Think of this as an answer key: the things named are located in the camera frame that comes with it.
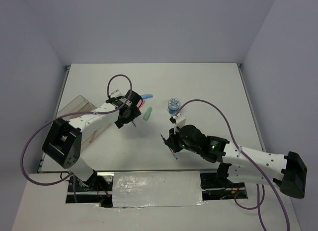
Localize purple cable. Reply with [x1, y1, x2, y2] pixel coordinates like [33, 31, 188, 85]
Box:
[19, 74, 134, 204]
[177, 99, 291, 231]

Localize blue pen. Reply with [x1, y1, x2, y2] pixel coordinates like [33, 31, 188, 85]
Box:
[160, 134, 178, 160]

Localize blue translucent eraser case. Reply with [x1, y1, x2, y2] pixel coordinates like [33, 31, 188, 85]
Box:
[141, 94, 153, 100]

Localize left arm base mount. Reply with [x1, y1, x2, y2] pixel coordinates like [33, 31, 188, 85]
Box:
[65, 174, 114, 208]

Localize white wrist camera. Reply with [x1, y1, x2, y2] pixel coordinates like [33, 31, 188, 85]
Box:
[169, 113, 186, 134]
[106, 89, 125, 108]

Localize blue slime jar right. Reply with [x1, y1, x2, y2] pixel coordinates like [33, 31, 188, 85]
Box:
[167, 98, 180, 115]

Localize red pen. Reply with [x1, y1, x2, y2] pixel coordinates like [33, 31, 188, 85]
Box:
[88, 131, 99, 144]

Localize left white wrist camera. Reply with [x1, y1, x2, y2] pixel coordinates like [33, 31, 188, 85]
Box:
[106, 89, 125, 108]

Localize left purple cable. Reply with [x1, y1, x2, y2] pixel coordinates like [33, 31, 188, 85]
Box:
[19, 74, 134, 204]

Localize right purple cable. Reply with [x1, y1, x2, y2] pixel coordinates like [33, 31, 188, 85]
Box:
[177, 99, 291, 231]

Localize clear brown three-compartment organizer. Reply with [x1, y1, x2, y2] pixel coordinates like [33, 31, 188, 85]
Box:
[54, 95, 111, 147]

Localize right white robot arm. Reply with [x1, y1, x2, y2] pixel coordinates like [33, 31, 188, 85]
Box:
[164, 125, 308, 199]

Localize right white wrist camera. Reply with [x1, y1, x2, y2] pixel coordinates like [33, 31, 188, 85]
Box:
[169, 113, 186, 134]

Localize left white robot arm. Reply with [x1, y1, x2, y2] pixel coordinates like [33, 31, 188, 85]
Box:
[42, 90, 142, 191]

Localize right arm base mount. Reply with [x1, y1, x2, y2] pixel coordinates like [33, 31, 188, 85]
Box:
[200, 163, 247, 201]

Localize white base cover plate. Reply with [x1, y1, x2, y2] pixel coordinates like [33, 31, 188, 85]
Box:
[112, 171, 204, 208]

